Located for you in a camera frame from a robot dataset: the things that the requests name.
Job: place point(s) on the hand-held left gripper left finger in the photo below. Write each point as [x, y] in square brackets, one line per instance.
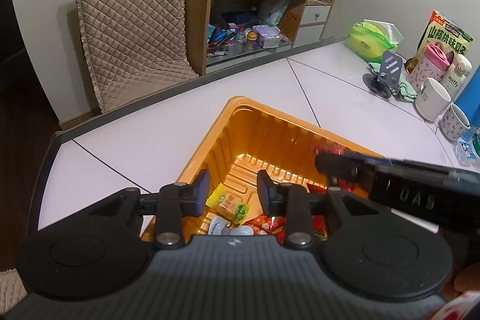
[204, 190]

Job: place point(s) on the green tissue pack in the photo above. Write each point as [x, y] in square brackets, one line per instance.
[365, 42]

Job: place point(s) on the white plastic bag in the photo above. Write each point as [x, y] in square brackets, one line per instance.
[275, 7]

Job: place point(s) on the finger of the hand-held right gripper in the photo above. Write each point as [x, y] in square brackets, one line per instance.
[337, 166]
[362, 157]

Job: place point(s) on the red patterned clothing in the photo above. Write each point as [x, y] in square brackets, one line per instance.
[453, 310]

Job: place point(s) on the white mug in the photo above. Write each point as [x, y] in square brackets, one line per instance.
[431, 100]

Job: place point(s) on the pink lidded cup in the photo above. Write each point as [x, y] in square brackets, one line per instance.
[429, 69]

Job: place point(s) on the yellow candy packet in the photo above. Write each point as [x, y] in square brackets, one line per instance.
[228, 205]

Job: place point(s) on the crushed blue label bottle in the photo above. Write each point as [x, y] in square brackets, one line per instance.
[467, 151]

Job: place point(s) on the blue thermos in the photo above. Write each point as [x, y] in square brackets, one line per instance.
[472, 95]

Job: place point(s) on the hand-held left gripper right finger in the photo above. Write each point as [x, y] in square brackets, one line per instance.
[262, 192]

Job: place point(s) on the purple box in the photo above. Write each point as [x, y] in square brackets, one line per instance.
[266, 35]

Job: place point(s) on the wooden shelf unit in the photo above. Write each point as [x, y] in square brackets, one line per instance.
[195, 5]

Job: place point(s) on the red pictured snack packet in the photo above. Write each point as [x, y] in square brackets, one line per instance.
[262, 224]

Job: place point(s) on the beige quilted cushion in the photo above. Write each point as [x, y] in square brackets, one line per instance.
[11, 286]

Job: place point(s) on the chair with quilted cover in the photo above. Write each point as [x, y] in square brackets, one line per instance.
[131, 24]

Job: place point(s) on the green cloth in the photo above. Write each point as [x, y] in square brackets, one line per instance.
[407, 91]

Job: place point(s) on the green label water bottle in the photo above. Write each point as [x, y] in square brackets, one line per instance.
[477, 145]

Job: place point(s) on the yellow green snack bag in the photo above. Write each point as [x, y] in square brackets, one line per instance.
[446, 35]

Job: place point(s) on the small orange cap bottle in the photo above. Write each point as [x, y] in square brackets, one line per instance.
[252, 42]

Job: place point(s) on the orange plastic tray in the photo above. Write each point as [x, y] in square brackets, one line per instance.
[262, 128]

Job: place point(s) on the grey phone stand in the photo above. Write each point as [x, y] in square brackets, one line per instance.
[392, 67]

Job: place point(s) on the person's right hand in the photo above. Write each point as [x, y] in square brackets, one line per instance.
[467, 280]

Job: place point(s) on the patterned white cup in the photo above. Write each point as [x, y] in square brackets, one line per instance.
[452, 123]

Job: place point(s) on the white rabbit print bottle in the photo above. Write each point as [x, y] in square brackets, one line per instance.
[459, 76]

